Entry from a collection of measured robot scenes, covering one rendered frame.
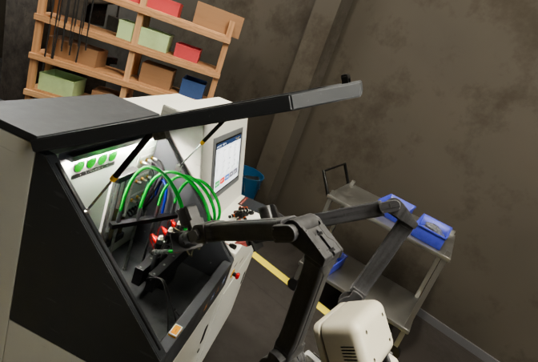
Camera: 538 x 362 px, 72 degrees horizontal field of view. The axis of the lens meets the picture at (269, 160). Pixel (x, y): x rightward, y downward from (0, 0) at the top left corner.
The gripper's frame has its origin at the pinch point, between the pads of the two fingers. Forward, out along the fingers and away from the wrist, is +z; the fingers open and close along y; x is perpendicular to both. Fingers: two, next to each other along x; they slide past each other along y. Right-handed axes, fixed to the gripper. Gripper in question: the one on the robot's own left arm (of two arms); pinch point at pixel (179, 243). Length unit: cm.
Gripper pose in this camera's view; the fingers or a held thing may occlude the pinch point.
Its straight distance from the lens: 139.7
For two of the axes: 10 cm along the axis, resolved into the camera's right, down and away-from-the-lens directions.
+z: -4.6, 3.1, 8.3
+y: -8.6, 1.0, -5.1
